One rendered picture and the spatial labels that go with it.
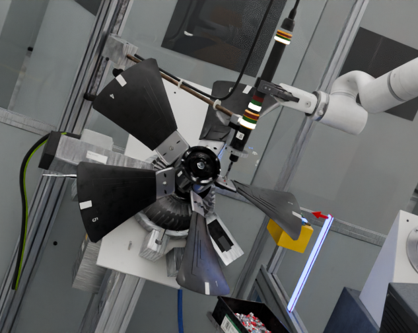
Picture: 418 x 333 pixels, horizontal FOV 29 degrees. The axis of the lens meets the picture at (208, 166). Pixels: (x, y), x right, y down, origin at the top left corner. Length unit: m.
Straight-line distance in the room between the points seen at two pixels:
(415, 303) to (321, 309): 1.59
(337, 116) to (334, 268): 1.14
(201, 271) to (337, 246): 1.19
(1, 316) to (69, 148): 0.93
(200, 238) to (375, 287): 0.67
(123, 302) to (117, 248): 0.21
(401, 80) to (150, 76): 0.71
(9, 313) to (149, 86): 1.15
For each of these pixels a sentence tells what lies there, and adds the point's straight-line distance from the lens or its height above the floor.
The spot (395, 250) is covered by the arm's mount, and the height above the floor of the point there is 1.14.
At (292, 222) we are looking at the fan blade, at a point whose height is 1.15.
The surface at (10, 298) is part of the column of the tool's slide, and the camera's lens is 3.06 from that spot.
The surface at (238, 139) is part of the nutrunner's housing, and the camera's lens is 2.30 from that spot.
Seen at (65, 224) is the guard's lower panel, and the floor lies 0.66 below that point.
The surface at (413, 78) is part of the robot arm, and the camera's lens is 2.10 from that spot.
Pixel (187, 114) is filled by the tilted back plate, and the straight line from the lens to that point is 2.64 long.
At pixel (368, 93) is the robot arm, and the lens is 2.22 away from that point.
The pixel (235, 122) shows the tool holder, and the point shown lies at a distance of 2.32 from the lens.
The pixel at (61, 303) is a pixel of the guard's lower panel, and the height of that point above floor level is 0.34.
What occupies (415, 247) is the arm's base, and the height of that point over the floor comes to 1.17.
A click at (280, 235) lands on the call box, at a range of 2.69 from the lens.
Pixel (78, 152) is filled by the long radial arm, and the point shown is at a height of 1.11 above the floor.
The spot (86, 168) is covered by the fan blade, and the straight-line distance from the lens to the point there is 2.17.
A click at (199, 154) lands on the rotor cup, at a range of 2.27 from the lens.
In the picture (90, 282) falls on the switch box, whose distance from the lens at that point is 2.71.
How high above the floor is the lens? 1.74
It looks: 13 degrees down
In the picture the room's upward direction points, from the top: 22 degrees clockwise
